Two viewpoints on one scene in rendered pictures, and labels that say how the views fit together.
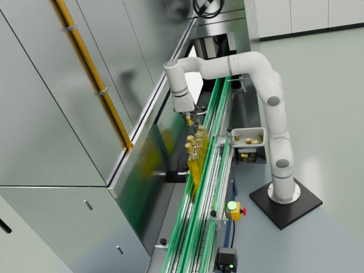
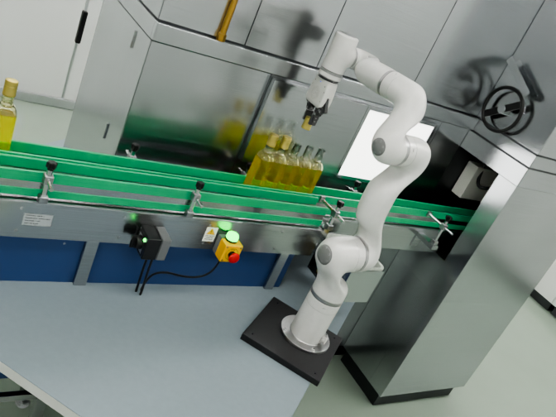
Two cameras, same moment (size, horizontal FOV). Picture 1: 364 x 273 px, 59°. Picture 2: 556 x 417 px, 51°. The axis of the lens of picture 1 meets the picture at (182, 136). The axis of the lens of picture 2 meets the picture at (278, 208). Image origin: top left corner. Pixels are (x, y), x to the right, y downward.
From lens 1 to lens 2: 1.18 m
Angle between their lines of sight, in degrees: 26
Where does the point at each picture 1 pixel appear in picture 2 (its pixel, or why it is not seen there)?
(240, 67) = (390, 86)
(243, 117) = (409, 304)
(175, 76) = (336, 47)
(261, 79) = (394, 117)
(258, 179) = not seen: hidden behind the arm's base
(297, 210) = (282, 351)
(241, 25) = (515, 174)
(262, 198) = (277, 312)
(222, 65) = (379, 70)
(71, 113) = not seen: outside the picture
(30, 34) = not seen: outside the picture
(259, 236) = (215, 315)
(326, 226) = (281, 392)
